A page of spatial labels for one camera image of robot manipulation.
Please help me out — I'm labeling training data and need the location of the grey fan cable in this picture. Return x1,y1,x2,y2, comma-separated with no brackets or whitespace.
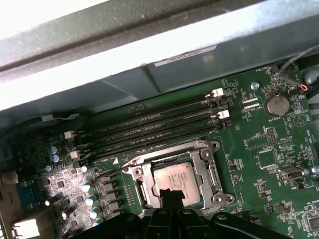
279,43,319,88

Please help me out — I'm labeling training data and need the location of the silver CPU plate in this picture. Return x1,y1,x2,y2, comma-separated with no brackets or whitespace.
152,163,202,207

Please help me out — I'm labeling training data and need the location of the white label sticker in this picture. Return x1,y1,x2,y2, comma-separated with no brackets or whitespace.
154,44,218,68

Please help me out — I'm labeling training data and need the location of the silver coin cell battery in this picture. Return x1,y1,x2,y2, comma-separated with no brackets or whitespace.
266,94,291,117

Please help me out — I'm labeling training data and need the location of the RAM slot with white clips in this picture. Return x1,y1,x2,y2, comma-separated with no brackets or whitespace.
69,109,230,161
63,88,225,141

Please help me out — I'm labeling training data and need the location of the CPU socket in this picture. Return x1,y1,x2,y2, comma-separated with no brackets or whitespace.
123,139,236,217

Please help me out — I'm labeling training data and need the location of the silver rear port block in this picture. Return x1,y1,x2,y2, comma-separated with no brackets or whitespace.
11,218,42,239

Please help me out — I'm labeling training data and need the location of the green motherboard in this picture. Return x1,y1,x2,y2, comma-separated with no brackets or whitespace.
0,63,319,239

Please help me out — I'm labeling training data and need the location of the metal socket cover frame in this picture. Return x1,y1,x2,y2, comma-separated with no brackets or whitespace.
133,150,224,210

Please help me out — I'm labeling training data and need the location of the black PC case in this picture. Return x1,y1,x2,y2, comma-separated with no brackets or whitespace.
0,0,319,239

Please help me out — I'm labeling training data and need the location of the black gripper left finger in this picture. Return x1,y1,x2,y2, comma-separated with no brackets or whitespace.
79,189,174,239

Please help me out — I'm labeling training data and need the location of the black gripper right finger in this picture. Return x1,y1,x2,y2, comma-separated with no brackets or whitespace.
172,190,284,239

